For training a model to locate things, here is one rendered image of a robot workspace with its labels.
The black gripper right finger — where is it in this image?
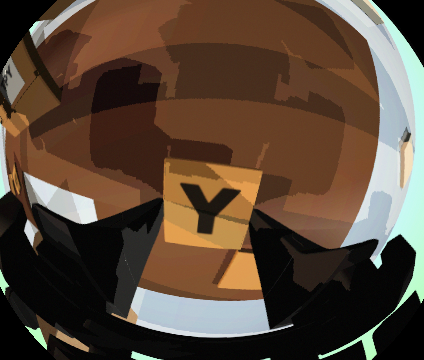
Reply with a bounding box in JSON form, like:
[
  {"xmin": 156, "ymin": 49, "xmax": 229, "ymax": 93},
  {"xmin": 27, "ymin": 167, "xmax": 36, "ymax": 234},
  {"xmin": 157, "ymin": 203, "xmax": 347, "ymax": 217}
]
[{"xmin": 248, "ymin": 208, "xmax": 379, "ymax": 329}]

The white paper ticket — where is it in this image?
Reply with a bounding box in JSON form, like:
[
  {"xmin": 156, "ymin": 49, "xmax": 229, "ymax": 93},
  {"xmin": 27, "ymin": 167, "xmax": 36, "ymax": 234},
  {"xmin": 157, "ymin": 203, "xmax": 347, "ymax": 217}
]
[{"xmin": 0, "ymin": 57, "xmax": 25, "ymax": 105}]

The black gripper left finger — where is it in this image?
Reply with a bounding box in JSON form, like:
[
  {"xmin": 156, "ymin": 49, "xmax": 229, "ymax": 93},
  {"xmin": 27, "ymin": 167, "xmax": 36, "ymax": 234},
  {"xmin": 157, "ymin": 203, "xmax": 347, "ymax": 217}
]
[{"xmin": 31, "ymin": 197, "xmax": 164, "ymax": 319}]

